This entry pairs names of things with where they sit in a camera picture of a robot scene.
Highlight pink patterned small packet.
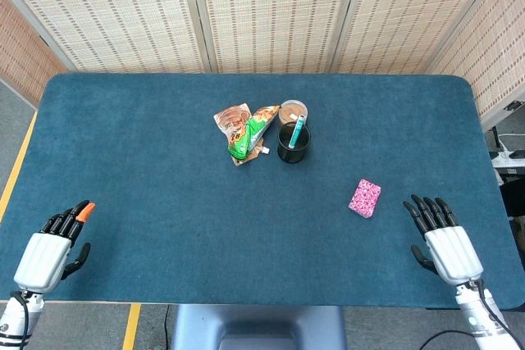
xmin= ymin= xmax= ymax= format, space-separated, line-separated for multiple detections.
xmin=348 ymin=178 xmax=381 ymax=219

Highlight green snack bag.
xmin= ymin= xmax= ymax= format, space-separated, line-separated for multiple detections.
xmin=227 ymin=106 xmax=281 ymax=161

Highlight blue felt table cover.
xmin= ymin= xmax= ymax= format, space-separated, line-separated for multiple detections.
xmin=0 ymin=73 xmax=525 ymax=310

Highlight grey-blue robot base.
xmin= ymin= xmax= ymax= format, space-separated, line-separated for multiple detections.
xmin=171 ymin=304 xmax=348 ymax=350

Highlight bamboo folding screen panel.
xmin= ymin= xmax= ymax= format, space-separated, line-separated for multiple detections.
xmin=0 ymin=0 xmax=210 ymax=75
xmin=188 ymin=0 xmax=364 ymax=75
xmin=0 ymin=0 xmax=69 ymax=107
xmin=426 ymin=0 xmax=525 ymax=128
xmin=330 ymin=0 xmax=514 ymax=75

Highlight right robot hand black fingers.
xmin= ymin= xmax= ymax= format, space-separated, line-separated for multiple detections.
xmin=402 ymin=194 xmax=485 ymax=287

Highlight black box on floor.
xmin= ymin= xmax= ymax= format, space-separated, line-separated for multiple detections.
xmin=498 ymin=177 xmax=525 ymax=218

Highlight left robot hand orange fingertip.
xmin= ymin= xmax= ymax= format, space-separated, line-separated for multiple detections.
xmin=13 ymin=199 xmax=97 ymax=293

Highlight brown spout pouch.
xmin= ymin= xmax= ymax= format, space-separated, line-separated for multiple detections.
xmin=212 ymin=102 xmax=272 ymax=167

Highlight black mesh pen holder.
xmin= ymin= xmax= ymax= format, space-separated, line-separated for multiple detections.
xmin=276 ymin=121 xmax=312 ymax=165

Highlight teal white pen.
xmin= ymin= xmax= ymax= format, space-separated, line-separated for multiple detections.
xmin=289 ymin=114 xmax=307 ymax=149

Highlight black floor cable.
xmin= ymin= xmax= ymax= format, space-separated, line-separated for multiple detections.
xmin=422 ymin=328 xmax=493 ymax=350

